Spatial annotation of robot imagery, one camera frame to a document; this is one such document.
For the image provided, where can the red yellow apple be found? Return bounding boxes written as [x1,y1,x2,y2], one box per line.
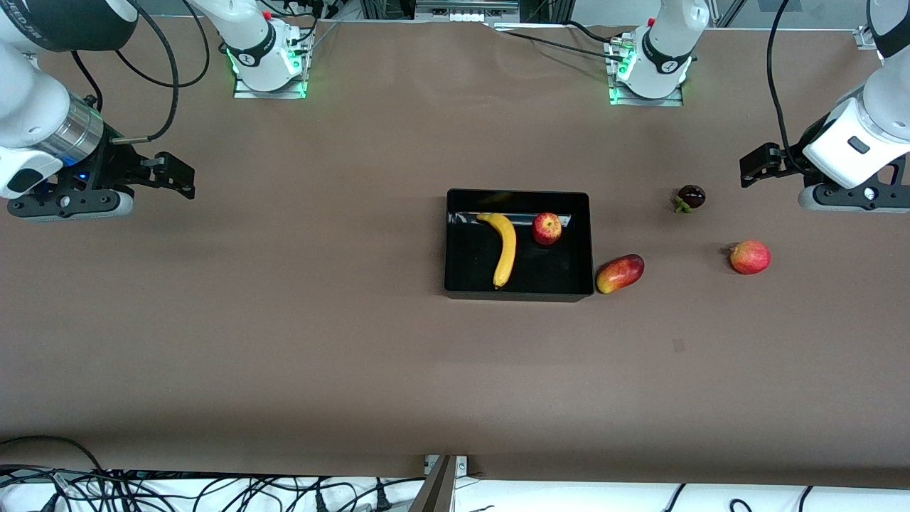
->
[532,212,563,246]

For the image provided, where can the black rectangular plastic box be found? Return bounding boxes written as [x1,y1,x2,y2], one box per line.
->
[444,188,595,303]

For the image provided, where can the yellow banana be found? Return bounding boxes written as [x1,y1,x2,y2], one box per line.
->
[475,212,518,290]

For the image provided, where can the dark purple mangosteen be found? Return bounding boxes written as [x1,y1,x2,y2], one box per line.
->
[673,184,707,214]

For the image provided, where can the red yellow mango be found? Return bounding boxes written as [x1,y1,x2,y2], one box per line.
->
[596,254,646,295]

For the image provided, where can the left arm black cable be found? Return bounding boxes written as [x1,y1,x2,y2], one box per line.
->
[766,0,808,175]

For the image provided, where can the right arm short black cable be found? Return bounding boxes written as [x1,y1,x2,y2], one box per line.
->
[70,50,104,114]

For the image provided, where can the right arm long black cable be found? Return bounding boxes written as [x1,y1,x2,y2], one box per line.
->
[110,0,211,145]

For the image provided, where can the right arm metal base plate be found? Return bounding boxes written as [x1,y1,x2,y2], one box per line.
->
[233,68,308,100]

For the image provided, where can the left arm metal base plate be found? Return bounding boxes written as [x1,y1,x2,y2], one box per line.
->
[609,75,685,107]

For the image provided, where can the black base cable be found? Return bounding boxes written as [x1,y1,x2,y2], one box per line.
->
[498,27,628,63]
[562,20,619,45]

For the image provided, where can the black looped cable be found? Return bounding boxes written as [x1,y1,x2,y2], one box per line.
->
[0,435,107,476]

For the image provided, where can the tangled black cable bundle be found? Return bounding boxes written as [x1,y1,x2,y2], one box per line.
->
[0,466,427,512]

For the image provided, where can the small metal edge bracket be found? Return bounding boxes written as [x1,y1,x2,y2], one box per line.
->
[424,455,469,477]

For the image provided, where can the dark grey camera post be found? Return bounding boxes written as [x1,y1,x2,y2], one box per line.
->
[409,455,456,512]

